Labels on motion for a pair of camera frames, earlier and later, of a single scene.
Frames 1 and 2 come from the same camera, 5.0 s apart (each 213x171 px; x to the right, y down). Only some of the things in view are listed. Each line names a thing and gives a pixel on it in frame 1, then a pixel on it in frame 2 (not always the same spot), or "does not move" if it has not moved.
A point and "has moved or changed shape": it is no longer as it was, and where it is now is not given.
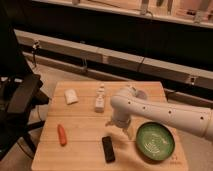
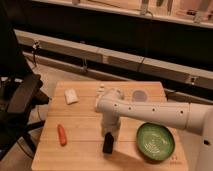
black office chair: (21, 92) does not move
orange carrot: (62, 135) does not move
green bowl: (155, 141) does not move
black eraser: (108, 149) has moved or changed shape
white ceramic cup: (140, 94) does not move
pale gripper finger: (110, 123) to (103, 132)
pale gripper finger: (128, 130) to (115, 136)
